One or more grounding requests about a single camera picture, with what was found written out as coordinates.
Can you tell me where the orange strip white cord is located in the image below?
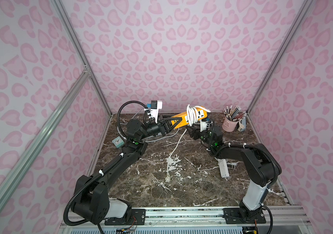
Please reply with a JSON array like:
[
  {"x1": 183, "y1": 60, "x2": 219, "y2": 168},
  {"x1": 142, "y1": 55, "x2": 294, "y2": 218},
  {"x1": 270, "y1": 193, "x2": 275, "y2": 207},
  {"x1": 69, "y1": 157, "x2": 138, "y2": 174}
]
[{"x1": 165, "y1": 104, "x2": 211, "y2": 183}]

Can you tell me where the white power strip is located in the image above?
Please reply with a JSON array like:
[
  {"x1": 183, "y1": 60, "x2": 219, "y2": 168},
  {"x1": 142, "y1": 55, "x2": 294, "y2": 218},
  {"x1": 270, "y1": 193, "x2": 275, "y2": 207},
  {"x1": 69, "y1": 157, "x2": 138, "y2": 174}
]
[{"x1": 217, "y1": 159, "x2": 230, "y2": 178}]

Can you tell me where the orange power strip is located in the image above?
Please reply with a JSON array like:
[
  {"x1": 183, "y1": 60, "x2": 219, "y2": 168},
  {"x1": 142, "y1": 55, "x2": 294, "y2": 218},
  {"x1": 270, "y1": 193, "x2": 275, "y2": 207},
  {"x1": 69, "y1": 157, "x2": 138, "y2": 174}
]
[{"x1": 173, "y1": 105, "x2": 211, "y2": 129}]

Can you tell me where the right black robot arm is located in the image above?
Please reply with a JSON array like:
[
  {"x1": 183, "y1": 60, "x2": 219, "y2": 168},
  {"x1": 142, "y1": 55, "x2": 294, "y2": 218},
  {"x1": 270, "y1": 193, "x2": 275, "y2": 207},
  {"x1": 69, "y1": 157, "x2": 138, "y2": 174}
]
[{"x1": 187, "y1": 126, "x2": 282, "y2": 212}]

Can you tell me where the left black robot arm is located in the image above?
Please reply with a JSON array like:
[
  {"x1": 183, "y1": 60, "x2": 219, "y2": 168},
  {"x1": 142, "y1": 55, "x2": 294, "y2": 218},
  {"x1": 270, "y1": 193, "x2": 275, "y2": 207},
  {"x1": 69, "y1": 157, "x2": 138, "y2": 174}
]
[{"x1": 63, "y1": 100, "x2": 184, "y2": 226}]

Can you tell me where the pink pencil cup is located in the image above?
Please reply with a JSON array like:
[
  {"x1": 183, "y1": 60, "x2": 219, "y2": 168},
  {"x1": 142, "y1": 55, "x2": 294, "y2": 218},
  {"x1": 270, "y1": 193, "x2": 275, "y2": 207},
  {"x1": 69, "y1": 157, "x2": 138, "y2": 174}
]
[{"x1": 222, "y1": 117, "x2": 238, "y2": 132}]

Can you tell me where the bundle of pencils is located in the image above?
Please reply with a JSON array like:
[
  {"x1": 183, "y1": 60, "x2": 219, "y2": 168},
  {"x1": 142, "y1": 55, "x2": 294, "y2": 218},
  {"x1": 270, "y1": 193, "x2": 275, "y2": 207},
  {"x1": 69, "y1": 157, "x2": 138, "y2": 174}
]
[{"x1": 224, "y1": 105, "x2": 247, "y2": 122}]

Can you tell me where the blue beige pencil sharpener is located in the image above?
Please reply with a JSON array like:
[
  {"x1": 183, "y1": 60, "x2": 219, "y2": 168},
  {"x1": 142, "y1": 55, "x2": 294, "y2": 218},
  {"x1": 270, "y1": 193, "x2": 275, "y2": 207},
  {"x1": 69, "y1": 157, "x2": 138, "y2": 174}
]
[{"x1": 237, "y1": 116, "x2": 246, "y2": 132}]

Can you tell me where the small green alarm clock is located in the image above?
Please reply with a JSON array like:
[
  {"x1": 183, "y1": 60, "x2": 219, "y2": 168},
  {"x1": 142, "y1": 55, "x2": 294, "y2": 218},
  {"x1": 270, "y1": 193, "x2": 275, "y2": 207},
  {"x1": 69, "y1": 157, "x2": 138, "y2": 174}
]
[{"x1": 112, "y1": 136, "x2": 125, "y2": 148}]

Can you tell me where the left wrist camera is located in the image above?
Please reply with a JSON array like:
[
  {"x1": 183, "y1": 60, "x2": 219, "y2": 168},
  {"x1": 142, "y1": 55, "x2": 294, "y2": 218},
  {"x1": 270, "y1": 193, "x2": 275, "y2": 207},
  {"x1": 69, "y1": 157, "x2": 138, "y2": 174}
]
[{"x1": 145, "y1": 100, "x2": 163, "y2": 123}]

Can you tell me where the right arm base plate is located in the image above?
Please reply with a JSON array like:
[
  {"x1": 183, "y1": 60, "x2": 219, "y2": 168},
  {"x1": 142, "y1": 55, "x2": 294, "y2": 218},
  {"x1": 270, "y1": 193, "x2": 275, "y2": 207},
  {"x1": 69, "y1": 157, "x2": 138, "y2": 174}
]
[{"x1": 223, "y1": 207, "x2": 266, "y2": 225}]

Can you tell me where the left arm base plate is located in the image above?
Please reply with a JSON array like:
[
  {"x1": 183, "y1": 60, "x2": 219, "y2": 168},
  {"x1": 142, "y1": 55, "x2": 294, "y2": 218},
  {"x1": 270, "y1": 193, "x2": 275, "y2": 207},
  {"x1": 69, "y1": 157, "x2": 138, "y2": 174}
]
[{"x1": 105, "y1": 209, "x2": 146, "y2": 226}]

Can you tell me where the aluminium front rail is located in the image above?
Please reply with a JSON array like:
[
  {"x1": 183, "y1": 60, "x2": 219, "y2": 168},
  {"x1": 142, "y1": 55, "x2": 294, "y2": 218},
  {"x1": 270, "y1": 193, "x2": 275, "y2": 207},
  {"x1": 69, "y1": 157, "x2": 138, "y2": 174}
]
[{"x1": 57, "y1": 206, "x2": 313, "y2": 229}]

